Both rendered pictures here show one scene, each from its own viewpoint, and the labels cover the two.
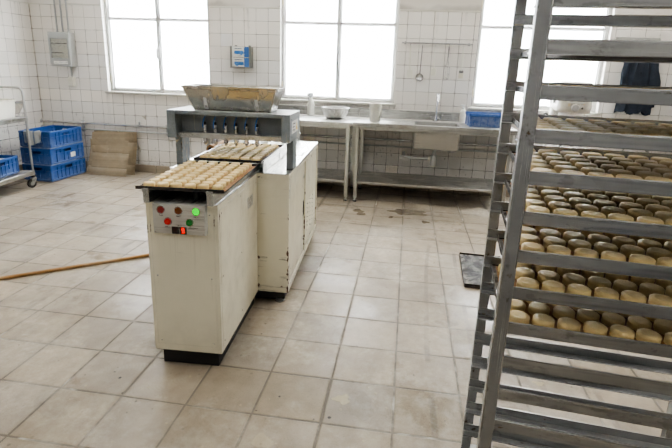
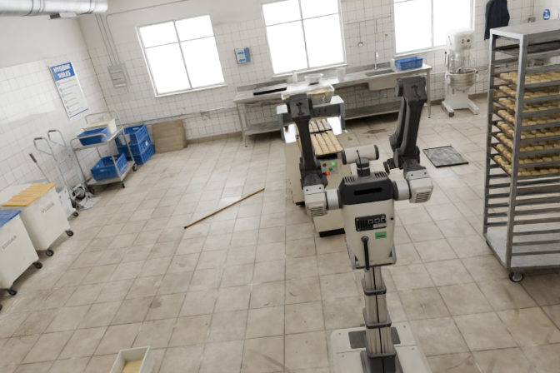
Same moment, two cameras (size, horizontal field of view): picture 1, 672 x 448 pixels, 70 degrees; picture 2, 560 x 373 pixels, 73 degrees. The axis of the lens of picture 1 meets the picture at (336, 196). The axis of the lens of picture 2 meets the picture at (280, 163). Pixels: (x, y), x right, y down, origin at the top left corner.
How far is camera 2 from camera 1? 1.84 m
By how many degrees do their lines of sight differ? 8
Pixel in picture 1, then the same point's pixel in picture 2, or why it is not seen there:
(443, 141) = (387, 82)
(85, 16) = (129, 50)
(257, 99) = (323, 96)
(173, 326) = (324, 220)
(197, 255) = (333, 183)
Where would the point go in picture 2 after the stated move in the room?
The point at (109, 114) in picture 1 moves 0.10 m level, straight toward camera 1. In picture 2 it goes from (159, 111) to (161, 112)
